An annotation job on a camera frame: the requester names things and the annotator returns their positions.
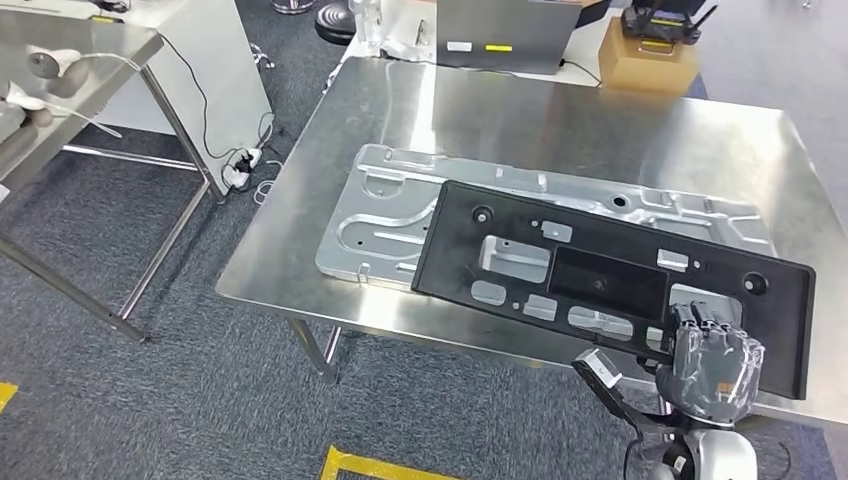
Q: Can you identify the brown cardboard box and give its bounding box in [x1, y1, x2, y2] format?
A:
[598, 16, 702, 94]

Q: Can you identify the steel side table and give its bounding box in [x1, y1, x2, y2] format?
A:
[0, 9, 230, 344]

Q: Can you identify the black device with antennas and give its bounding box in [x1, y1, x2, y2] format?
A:
[620, 0, 720, 46]

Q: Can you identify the black plastic panel part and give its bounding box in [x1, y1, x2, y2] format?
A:
[410, 180, 817, 402]

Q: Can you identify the white barcode scanner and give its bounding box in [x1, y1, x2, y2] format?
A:
[26, 47, 91, 99]

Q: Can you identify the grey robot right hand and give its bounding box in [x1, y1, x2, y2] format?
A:
[655, 301, 766, 425]

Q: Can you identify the white power strip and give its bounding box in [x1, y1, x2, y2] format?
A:
[223, 148, 264, 190]

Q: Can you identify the grey laptop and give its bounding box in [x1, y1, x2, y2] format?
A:
[435, 0, 584, 76]

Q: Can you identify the stainless steel workbench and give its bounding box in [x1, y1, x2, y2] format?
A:
[215, 56, 848, 429]

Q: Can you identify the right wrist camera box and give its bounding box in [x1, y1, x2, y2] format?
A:
[570, 349, 680, 435]

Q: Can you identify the black round base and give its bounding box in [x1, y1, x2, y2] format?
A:
[314, 0, 359, 46]

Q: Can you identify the white cabinet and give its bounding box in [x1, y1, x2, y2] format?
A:
[62, 0, 274, 197]

